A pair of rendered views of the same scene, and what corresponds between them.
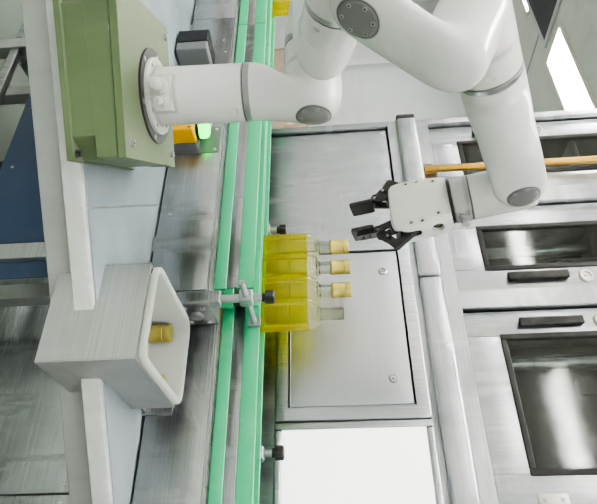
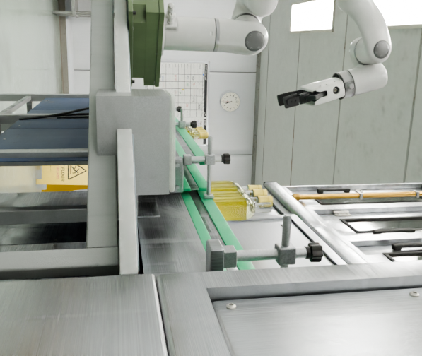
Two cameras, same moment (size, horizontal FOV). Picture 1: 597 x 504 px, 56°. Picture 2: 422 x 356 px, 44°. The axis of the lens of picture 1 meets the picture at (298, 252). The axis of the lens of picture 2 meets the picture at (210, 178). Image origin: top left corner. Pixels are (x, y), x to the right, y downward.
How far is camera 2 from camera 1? 1.09 m
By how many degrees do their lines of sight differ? 43
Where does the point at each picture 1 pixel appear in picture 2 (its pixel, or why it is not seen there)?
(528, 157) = (379, 19)
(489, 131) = (358, 8)
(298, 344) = not seen: hidden behind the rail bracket
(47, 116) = (100, 21)
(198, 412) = (182, 215)
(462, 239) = (333, 223)
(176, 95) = (178, 21)
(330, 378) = (265, 262)
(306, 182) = not seen: hidden behind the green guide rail
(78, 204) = (124, 44)
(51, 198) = (98, 54)
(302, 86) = (249, 22)
